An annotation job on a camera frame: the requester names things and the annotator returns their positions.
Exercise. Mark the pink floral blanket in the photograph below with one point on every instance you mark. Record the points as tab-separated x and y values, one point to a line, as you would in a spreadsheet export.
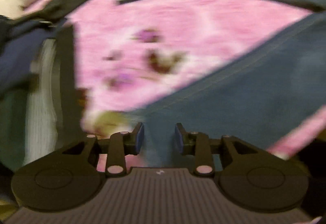
178	30

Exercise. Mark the blue denim jeans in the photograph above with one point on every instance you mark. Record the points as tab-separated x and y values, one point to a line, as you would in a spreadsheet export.
242	99

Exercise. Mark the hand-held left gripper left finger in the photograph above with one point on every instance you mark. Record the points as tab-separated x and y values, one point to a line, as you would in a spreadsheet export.
139	137

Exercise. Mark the dark striped garment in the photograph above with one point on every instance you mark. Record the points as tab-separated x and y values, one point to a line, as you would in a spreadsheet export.
42	112

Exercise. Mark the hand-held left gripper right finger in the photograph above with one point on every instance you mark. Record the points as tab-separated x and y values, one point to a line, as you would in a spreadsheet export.
178	137

